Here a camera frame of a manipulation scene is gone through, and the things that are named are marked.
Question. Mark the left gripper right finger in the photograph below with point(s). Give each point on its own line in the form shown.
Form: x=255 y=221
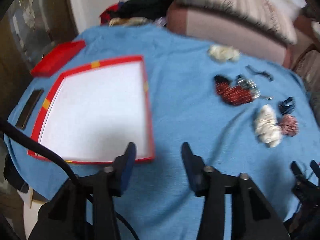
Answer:
x=193 y=165

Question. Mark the red box lid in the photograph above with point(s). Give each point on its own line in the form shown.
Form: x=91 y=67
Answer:
x=57 y=58

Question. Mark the pink folded blanket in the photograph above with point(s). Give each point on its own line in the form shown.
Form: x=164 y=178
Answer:
x=227 y=30

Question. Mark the cream scrunchie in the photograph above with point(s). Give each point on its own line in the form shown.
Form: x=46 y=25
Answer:
x=223 y=53

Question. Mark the red open jewelry box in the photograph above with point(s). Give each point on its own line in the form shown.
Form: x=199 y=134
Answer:
x=94 y=111

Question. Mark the wooden glass door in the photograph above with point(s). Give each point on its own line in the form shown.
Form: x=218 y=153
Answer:
x=30 y=29

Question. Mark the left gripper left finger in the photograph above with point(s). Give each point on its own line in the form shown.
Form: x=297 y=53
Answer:
x=122 y=170

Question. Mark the blue striped headband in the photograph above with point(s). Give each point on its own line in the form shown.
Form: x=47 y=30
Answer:
x=287 y=106

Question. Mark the dark red patterned scrunchie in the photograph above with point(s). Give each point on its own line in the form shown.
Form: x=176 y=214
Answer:
x=232 y=95

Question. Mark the white dotted scrunchie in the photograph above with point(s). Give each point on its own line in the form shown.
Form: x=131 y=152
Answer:
x=266 y=127

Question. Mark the black smartphone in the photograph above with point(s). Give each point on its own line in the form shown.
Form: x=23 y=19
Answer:
x=28 y=108

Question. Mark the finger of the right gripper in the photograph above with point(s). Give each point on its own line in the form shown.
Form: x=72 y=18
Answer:
x=315 y=168
x=299 y=176

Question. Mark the pile of dark clothes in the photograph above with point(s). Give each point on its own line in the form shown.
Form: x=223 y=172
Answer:
x=149 y=9

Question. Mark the red white checked scrunchie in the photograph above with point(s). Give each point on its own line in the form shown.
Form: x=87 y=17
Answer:
x=289 y=125

